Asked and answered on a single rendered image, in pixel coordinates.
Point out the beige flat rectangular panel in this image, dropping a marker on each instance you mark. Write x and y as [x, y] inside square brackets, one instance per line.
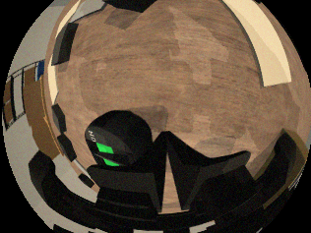
[52, 82]

